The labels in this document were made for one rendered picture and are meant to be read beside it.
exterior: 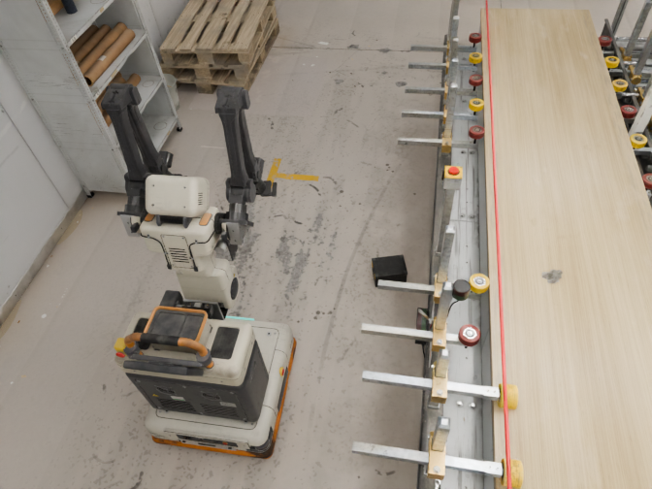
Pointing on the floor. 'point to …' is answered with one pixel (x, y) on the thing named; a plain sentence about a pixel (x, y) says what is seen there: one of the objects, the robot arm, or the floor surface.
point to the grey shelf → (93, 148)
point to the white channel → (642, 115)
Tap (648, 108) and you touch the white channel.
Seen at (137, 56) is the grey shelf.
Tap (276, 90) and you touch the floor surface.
